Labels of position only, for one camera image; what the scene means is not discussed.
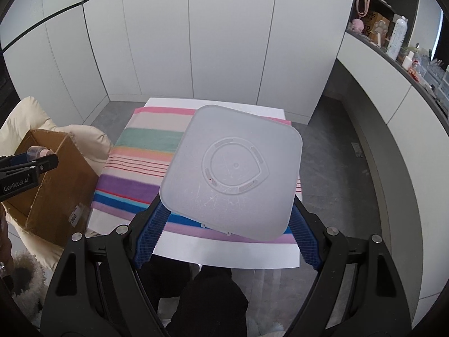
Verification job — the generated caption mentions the paw-shaped ornament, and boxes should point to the paw-shaped ornament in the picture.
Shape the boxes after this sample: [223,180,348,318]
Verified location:
[374,21,389,44]

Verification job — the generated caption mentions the brown cardboard box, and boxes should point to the brown cardboard box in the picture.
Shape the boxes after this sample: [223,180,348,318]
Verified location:
[7,129,100,247]

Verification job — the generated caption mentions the striped colourful cloth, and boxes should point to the striped colourful cloth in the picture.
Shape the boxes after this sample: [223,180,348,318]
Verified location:
[92,105,302,243]

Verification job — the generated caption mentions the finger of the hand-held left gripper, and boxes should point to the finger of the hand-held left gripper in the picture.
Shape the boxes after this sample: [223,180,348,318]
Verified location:
[0,152,31,169]
[0,153,59,182]

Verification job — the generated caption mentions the tall white bottle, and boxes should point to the tall white bottle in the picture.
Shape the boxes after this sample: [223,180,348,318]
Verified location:
[386,16,408,61]

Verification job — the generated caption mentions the brown printed box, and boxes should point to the brown printed box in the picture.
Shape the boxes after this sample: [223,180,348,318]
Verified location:
[361,10,391,39]

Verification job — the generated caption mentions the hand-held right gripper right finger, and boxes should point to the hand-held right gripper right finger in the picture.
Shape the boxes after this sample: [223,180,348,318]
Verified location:
[282,197,411,337]

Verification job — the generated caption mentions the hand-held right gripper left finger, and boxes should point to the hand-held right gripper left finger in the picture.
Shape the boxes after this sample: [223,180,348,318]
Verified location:
[40,193,169,337]

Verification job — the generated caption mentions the person's left hand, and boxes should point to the person's left hand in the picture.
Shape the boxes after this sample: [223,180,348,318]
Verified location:
[0,204,15,288]

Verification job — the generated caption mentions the translucent square plastic container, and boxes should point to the translucent square plastic container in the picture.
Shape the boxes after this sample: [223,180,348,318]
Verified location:
[159,104,304,242]

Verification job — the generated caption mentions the grey fluffy rug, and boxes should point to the grey fluffy rug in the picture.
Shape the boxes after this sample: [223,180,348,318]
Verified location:
[246,323,285,337]

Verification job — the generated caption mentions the person's legs in black trousers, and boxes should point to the person's legs in black trousers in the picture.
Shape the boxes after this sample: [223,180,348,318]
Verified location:
[138,253,249,337]

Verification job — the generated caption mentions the white table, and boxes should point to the white table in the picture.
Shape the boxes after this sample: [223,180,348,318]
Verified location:
[86,97,301,270]

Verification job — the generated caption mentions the clear acrylic organizer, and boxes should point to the clear acrylic organizer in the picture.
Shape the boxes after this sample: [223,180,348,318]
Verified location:
[419,60,449,102]

